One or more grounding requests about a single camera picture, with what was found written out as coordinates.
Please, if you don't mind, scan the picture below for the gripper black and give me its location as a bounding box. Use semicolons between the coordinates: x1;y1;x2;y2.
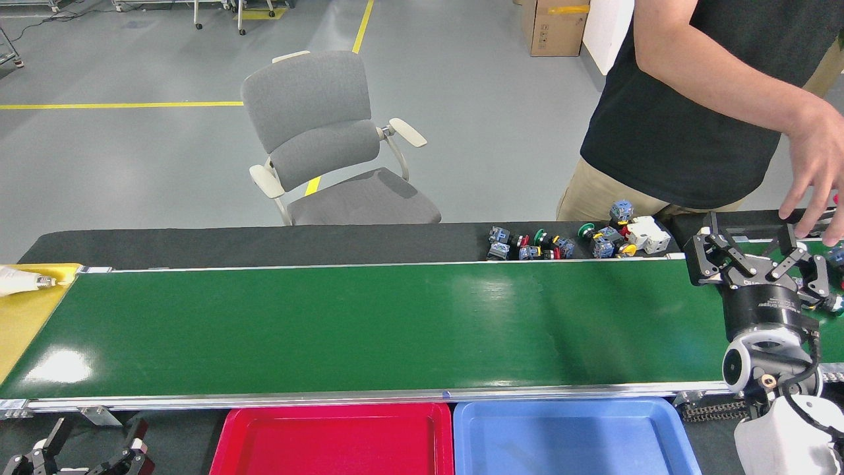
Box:
684;231;844;337

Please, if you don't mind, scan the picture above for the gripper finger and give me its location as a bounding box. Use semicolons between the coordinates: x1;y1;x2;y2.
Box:
86;418;156;475
3;417;75;475

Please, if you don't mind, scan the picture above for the green conveyor belt with guide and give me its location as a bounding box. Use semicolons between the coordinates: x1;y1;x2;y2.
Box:
722;228;844;383

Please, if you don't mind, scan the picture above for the black cloth under guide conveyor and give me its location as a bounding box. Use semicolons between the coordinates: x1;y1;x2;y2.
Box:
671;210;844;246

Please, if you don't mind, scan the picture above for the red plastic tray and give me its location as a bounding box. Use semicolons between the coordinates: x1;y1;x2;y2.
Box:
210;402;454;475

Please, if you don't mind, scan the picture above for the blue plastic tray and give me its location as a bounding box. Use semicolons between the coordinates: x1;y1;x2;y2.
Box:
453;397;702;475

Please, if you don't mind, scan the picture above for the person's right hand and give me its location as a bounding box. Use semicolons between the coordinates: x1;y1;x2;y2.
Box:
778;99;844;246

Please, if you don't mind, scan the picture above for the yellow bin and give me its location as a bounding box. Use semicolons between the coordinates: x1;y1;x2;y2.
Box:
0;263;83;385

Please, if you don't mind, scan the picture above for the person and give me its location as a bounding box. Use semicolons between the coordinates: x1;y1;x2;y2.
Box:
556;0;844;246

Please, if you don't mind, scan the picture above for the white light bulb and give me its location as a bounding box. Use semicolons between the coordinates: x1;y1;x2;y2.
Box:
0;265;59;297

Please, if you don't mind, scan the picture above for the brown cardboard box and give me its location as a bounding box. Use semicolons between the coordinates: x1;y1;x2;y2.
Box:
521;0;591;57

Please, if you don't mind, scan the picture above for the grey office chair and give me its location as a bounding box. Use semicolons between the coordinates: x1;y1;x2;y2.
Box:
241;50;442;226

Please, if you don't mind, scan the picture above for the white wheeled stand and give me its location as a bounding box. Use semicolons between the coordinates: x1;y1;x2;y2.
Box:
193;0;278;36

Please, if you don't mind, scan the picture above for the metal shelf rack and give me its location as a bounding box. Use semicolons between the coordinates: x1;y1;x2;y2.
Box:
112;0;231;13

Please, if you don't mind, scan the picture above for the black curved guide frame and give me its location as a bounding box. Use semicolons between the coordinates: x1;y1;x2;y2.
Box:
708;211;815;255

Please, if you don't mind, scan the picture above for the black drive chain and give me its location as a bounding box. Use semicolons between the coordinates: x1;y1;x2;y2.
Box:
679;398;752;424

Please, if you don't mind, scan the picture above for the green conveyor belt with chain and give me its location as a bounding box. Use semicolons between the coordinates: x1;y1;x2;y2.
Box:
0;256;769;423

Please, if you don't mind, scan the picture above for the metal wire cart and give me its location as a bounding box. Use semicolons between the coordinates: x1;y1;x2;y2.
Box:
0;26;24;69

